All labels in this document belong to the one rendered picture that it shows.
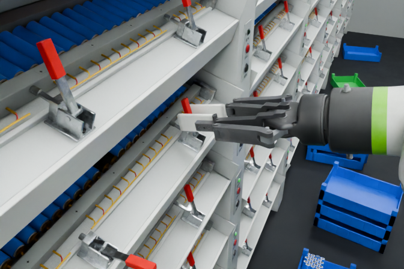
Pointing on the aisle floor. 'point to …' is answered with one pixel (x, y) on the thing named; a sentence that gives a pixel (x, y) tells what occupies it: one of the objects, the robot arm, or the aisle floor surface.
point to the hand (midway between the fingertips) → (202, 117)
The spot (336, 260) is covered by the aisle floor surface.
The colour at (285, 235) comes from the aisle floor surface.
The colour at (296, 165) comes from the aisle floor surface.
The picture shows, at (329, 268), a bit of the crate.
